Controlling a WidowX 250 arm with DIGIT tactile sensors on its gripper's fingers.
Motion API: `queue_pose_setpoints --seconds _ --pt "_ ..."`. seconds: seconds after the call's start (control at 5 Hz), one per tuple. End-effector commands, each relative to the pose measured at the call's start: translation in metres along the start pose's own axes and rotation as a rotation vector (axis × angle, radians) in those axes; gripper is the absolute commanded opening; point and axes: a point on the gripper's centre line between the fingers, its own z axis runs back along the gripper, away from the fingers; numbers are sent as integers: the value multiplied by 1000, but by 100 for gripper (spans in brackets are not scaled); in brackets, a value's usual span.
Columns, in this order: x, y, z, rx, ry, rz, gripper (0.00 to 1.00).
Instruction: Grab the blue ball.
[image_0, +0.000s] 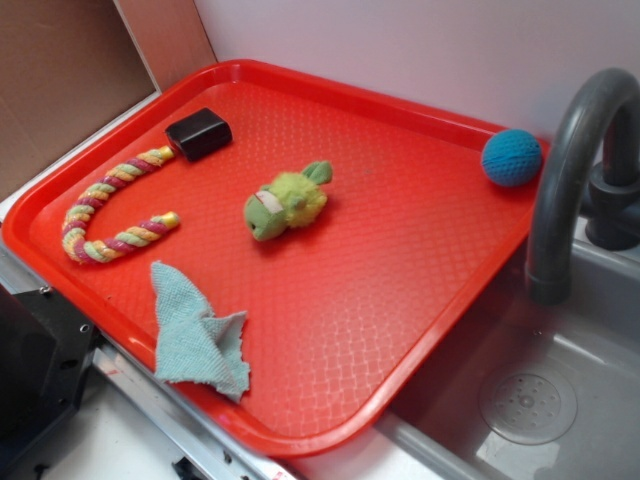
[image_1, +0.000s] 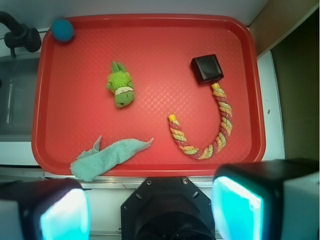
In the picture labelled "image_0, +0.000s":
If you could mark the round sink drain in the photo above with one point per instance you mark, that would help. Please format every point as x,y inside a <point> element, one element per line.
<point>528,405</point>

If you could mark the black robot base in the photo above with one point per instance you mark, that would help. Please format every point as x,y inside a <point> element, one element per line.
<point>47,347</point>

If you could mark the blue textured ball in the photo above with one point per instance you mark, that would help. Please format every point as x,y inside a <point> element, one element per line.
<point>511,158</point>

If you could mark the black rectangular block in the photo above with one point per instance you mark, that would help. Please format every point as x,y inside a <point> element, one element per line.
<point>199,134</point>

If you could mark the multicolour rope toy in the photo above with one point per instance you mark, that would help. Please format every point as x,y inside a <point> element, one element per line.
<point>78,217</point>

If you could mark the light blue cloth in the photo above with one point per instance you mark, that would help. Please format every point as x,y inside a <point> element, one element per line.
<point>194,344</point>

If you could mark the red plastic tray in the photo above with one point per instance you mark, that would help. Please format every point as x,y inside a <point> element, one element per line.
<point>339,313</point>

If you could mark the brown cardboard panel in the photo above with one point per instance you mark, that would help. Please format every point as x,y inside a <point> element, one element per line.
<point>70,68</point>

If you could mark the green plush toy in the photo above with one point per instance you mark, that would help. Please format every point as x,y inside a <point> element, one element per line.
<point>292,200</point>

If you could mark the grey sink basin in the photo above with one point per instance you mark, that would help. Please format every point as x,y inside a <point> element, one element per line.
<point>591,339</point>

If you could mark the grey curved faucet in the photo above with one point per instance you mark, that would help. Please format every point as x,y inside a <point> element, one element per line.
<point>592,170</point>

